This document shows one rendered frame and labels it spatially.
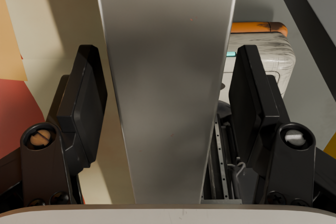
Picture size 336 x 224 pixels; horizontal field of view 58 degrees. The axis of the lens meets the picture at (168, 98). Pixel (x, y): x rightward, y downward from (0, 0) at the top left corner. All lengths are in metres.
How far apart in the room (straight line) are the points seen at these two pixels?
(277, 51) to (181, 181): 0.97
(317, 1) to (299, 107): 1.35
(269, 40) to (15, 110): 1.03
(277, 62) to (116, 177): 0.92
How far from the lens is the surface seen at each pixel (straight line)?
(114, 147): 0.20
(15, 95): 0.18
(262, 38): 1.16
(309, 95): 1.71
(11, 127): 0.20
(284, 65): 1.11
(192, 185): 0.16
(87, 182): 0.24
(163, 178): 0.16
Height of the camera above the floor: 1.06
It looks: 43 degrees down
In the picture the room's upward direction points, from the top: 180 degrees counter-clockwise
